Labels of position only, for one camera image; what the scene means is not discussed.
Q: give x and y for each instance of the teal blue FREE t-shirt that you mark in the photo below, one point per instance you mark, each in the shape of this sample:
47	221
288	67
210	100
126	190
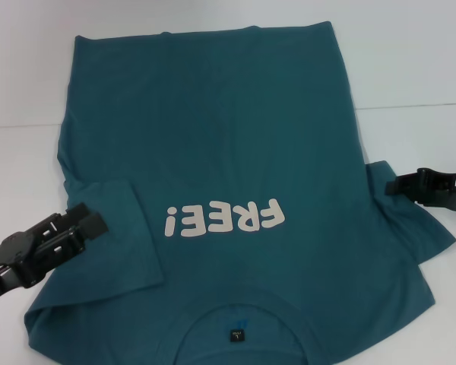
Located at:
228	144

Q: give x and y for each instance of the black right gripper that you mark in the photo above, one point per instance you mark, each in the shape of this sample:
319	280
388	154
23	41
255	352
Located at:
444	188

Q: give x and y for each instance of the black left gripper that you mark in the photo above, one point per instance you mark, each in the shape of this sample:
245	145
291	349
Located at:
11	258

